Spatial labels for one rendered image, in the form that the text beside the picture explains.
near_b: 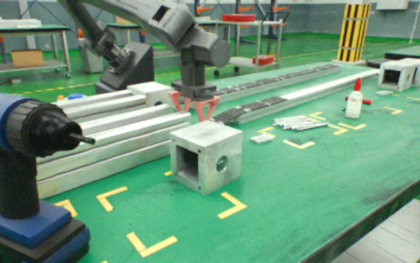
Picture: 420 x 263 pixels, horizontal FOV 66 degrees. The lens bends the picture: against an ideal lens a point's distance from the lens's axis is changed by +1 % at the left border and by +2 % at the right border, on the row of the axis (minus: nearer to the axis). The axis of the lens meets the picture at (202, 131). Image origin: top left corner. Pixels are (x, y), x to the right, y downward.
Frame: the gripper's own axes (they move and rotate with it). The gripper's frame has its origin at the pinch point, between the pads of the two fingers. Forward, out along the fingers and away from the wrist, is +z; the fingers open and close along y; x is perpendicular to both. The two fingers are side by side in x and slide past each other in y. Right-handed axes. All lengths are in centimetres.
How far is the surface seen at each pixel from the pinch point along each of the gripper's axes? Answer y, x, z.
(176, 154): 15.1, -16.7, -1.1
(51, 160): 3.8, -34.9, -1.8
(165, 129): 4.8, -11.9, -1.8
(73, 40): -748, 249, 56
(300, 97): 2.4, 44.5, 1.9
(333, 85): 2, 67, 2
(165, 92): -13.9, 1.4, -4.0
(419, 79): 20, 101, 1
